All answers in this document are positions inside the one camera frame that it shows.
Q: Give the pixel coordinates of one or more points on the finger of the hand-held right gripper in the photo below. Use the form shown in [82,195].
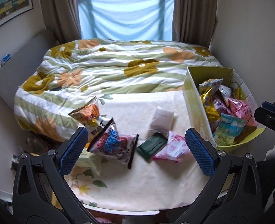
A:
[268,119]
[272,107]

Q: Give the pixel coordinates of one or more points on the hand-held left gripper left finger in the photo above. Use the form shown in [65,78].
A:
[73,151]

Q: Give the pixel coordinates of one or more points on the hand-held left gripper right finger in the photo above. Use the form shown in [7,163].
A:
[199,151]

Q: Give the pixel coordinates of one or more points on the orange and white snack packet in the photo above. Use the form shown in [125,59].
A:
[88,116]

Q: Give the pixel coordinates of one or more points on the light blue snack packet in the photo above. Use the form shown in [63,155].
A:
[229,127]

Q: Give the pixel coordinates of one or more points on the blue and red snack packet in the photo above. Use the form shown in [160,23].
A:
[111,142]

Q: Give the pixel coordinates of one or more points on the purple snack packet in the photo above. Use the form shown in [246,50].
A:
[220,108]

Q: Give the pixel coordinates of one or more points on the grey and white snack packet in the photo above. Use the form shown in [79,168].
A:
[225,94]

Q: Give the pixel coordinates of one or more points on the gold snack packet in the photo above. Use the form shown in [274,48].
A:
[208,102]

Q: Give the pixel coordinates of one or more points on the green cardboard box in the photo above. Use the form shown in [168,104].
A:
[193,93]

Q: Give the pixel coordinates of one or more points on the pale green snack packet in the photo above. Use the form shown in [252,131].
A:
[90,161]

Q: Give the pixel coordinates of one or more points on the pink and white snack packet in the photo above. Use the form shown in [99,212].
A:
[172,147]

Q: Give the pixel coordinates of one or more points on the dark green packet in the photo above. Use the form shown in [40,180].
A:
[151,145]

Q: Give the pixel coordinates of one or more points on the white sachet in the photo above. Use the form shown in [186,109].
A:
[162,119]

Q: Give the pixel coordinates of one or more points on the cream floral tablecloth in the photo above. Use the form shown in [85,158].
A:
[139,186]

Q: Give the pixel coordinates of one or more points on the white table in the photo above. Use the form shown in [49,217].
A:
[128,212]

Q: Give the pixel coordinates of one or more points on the floral blanket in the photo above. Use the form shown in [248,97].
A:
[116,70]

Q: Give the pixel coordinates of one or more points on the grey headboard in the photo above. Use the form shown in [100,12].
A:
[16,60]

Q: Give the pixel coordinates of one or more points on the blue and white small pack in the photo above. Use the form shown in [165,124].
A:
[5,58]

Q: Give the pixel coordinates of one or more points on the brown curtain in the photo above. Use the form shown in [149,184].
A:
[193,11]
[60,9]

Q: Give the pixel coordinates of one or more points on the light blue window cloth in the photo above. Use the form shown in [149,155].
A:
[125,16]

